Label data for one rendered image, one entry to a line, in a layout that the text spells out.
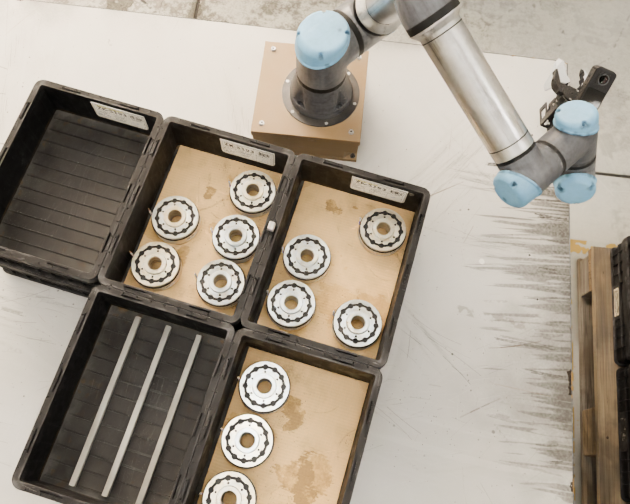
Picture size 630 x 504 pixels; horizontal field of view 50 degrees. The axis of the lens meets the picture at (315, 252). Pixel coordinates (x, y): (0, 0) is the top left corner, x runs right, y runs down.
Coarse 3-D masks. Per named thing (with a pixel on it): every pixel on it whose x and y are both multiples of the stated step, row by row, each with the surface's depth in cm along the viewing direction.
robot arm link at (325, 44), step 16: (320, 16) 145; (336, 16) 144; (304, 32) 144; (320, 32) 143; (336, 32) 143; (352, 32) 146; (304, 48) 143; (320, 48) 142; (336, 48) 142; (352, 48) 147; (304, 64) 147; (320, 64) 145; (336, 64) 146; (304, 80) 152; (320, 80) 150; (336, 80) 152
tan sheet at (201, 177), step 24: (192, 168) 154; (216, 168) 154; (240, 168) 154; (168, 192) 152; (192, 192) 152; (216, 192) 152; (216, 216) 150; (264, 216) 150; (144, 240) 148; (192, 240) 148; (192, 264) 146; (240, 264) 147; (144, 288) 144; (168, 288) 144; (192, 288) 144
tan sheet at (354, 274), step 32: (320, 192) 153; (320, 224) 150; (352, 224) 151; (352, 256) 148; (384, 256) 148; (320, 288) 145; (352, 288) 146; (384, 288) 146; (320, 320) 143; (384, 320) 144
